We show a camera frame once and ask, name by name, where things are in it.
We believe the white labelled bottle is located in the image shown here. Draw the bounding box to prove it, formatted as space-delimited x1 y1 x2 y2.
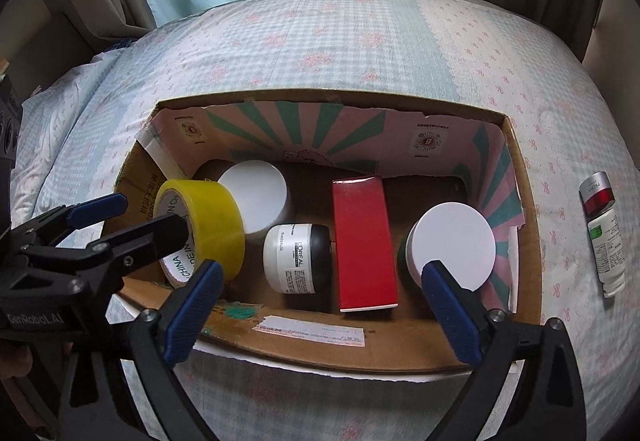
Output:
587 211 627 298

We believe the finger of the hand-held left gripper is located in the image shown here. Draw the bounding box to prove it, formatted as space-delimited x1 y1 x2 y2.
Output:
22 194 129 248
90 214 190 283

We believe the red rectangular box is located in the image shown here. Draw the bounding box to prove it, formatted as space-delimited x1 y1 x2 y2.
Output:
332 175 400 313

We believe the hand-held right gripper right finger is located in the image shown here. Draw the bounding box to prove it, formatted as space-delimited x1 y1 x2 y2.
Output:
421 259 587 441

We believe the yellow tape roll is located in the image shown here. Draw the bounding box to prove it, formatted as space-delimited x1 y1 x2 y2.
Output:
153 179 246 288

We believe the black and white jar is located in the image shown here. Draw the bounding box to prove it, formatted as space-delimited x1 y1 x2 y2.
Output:
263 223 334 296

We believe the checked floral bedsheet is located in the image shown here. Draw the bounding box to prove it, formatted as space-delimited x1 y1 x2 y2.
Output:
12 0 633 441

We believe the white-lidded round jar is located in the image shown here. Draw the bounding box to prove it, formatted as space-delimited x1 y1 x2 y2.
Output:
399 202 497 295
217 160 292 237

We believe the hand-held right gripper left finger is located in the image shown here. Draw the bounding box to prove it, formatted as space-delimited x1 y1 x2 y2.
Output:
65 259 225 441

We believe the checked blue pillow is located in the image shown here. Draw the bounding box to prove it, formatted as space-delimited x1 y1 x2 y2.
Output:
14 61 118 227

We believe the cardboard box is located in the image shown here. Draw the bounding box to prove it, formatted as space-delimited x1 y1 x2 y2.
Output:
115 88 544 375

